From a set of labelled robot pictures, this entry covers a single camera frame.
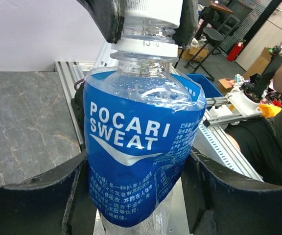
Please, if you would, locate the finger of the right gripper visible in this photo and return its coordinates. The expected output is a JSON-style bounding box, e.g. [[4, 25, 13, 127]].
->
[[174, 0, 199, 47], [77, 0, 125, 44]]

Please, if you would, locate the red fire extinguisher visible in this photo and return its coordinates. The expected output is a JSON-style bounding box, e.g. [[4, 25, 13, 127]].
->
[[227, 39, 245, 62]]

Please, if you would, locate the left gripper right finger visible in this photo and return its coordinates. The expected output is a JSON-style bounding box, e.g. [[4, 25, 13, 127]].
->
[[181, 148, 282, 235]]

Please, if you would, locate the person in black shirt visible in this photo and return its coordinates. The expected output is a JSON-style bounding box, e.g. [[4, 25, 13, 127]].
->
[[224, 60, 282, 187]]

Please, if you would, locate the cardboard box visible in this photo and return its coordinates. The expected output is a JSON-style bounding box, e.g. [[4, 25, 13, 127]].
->
[[243, 47, 272, 80]]

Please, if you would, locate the yellow object outside cell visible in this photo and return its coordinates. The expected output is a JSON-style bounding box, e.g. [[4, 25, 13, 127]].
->
[[259, 104, 282, 118]]

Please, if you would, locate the white blue-print bottle cap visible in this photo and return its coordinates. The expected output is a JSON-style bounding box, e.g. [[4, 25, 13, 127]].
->
[[124, 0, 183, 28]]

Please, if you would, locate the blue label small bottle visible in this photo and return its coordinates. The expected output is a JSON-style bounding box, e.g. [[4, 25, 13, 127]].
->
[[83, 17, 206, 235]]

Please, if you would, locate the black stool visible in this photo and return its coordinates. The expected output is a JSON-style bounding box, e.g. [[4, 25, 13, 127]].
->
[[184, 26, 225, 81]]

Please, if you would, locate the slotted cable duct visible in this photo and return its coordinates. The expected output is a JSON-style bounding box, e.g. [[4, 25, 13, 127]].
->
[[193, 123, 263, 182]]

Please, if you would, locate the blue bin outside cell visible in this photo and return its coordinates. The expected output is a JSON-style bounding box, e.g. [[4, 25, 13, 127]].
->
[[187, 73, 223, 98]]

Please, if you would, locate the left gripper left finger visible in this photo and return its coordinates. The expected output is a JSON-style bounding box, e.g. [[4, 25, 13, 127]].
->
[[0, 151, 96, 235]]

